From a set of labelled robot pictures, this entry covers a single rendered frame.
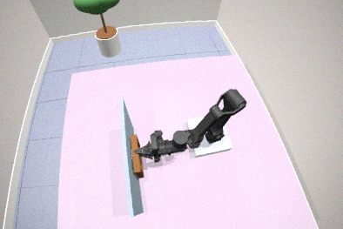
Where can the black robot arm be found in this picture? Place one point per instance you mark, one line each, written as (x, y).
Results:
(212, 124)

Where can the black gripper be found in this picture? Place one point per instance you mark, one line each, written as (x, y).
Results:
(155, 149)

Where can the brown picture frame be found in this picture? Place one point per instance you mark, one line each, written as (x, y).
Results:
(137, 161)

